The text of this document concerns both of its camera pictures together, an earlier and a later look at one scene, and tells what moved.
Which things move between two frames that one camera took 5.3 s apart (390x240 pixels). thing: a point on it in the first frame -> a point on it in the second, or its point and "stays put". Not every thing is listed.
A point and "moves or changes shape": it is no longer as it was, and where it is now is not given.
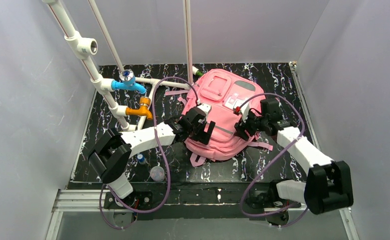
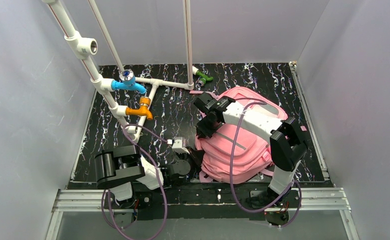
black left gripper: x=201 y=126 -> x=192 y=156
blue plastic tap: x=127 y=82 stays put
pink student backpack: x=223 y=90 moves or changes shape
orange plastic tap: x=144 y=102 stays put
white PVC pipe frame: x=85 y=48 stays put
